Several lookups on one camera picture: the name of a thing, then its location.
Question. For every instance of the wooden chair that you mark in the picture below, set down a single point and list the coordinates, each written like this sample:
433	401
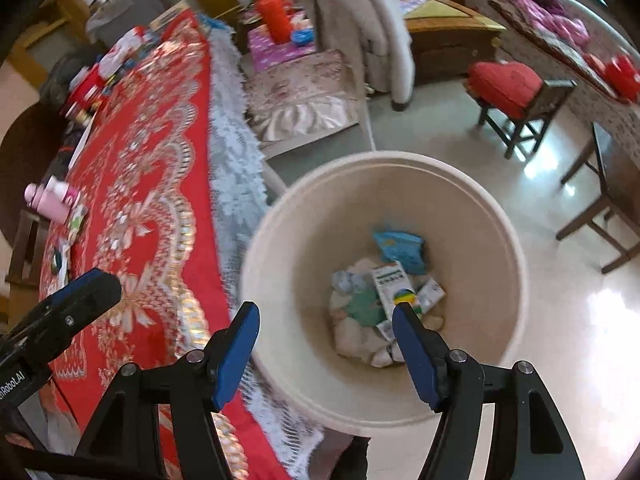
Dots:
20	245

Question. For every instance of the cardboard box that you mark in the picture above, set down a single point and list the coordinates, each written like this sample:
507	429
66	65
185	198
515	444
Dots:
170	15

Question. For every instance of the red floral tablecloth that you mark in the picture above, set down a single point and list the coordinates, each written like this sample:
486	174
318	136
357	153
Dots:
150	210

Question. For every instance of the yellow floral cloth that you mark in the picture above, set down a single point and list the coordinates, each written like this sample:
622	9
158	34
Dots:
440	7

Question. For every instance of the floral floor mat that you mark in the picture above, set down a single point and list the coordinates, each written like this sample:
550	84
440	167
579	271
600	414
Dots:
300	90

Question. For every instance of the purple floral box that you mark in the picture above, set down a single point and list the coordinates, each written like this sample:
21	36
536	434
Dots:
280	52

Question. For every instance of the pink clothes pile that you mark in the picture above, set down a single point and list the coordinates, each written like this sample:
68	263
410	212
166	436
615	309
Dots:
545	15

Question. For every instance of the white coat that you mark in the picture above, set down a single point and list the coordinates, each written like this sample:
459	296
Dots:
365	25

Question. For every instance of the blue snack packet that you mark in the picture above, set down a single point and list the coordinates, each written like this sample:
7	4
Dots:
400	247

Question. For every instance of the wooden stool red cushion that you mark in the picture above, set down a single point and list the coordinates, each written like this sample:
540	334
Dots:
510	85

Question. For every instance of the small white box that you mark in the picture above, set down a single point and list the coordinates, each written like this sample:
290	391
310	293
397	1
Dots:
430	295

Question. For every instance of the dark wooden stool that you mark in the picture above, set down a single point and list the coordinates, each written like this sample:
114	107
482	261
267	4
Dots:
600	185

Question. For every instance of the red thermos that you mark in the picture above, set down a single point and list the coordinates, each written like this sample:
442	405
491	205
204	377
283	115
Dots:
275	17

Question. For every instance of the clear wrapper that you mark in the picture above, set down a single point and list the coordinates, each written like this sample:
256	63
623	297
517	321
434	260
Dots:
347	280

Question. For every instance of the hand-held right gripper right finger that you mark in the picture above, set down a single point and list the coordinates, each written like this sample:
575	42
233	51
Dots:
417	355

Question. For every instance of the table with patterned cloth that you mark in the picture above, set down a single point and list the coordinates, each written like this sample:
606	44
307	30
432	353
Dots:
575	65

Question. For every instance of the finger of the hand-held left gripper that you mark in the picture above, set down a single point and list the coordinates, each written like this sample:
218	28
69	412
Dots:
85	295

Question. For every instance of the white lace cloth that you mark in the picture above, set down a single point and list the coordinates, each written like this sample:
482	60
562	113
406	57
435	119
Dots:
232	160

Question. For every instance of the wooden bed frame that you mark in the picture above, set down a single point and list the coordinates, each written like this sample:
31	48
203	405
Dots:
450	50

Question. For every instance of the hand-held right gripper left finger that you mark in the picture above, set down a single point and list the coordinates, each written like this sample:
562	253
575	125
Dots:
237	355

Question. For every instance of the white paper sheet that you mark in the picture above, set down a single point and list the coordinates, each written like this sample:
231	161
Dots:
82	145

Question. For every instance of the white trash bin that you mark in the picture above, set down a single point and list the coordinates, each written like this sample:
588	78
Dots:
310	220

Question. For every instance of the blue bowl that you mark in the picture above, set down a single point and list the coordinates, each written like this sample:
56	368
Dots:
302	36

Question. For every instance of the white and red plastic bag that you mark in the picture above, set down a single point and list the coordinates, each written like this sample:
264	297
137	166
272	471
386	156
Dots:
120	50

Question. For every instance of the white bottle pink label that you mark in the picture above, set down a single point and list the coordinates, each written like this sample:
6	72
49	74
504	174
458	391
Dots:
65	192

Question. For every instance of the beige paper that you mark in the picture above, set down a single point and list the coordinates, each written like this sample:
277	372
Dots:
435	321

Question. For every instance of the white medicine box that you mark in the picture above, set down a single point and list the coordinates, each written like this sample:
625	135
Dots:
392	285

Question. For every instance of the white tissue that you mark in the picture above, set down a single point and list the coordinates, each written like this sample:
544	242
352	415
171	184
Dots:
355	340

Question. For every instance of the grey cabinet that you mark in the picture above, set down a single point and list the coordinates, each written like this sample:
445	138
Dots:
115	5

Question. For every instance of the red basin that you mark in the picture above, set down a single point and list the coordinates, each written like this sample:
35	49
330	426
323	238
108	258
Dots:
87	90

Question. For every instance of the black cloth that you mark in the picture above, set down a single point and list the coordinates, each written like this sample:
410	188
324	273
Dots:
62	75

